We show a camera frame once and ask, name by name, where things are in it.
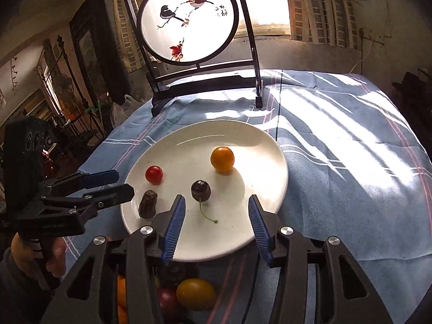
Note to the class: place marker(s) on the small orange kumquat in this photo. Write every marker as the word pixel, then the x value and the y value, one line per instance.
pixel 222 158

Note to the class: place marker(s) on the dark wrinkled fruit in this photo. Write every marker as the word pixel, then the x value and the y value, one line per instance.
pixel 177 273

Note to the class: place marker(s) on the dark framed picture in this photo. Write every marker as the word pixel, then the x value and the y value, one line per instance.
pixel 91 47

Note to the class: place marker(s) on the red cherry tomato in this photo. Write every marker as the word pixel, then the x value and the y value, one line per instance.
pixel 154 174

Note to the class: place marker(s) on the black bag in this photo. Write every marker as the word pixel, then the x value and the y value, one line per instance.
pixel 411 87

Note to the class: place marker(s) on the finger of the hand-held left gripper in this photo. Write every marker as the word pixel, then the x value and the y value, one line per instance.
pixel 113 195
pixel 101 177

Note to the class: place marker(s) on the bright window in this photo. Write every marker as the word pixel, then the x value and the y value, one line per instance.
pixel 266 0

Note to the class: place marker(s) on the blue striped tablecloth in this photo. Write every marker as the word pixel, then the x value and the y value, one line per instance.
pixel 337 192

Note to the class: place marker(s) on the person's left hand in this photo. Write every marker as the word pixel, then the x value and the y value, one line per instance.
pixel 57 256

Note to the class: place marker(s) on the white round plate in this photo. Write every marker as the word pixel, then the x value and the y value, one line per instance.
pixel 202 141

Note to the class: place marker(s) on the clear plastic bag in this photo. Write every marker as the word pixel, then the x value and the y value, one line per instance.
pixel 123 108

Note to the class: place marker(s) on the dark water chestnut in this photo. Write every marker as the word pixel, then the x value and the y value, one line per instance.
pixel 147 205

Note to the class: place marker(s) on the checked beige curtain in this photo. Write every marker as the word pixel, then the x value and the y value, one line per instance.
pixel 125 23
pixel 324 6

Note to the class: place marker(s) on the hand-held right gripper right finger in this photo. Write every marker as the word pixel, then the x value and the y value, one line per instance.
pixel 260 229

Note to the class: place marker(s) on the large orange mandarin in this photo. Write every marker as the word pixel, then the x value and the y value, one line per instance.
pixel 121 292

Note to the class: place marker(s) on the person's left forearm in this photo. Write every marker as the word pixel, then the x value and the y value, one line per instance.
pixel 20 293

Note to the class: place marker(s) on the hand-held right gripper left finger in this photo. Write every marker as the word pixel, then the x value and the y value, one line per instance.
pixel 173 229

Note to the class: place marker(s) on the dark cherry with stem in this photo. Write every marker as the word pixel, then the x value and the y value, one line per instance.
pixel 200 190

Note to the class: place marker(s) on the yellow-green round fruit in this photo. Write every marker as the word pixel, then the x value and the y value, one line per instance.
pixel 195 293

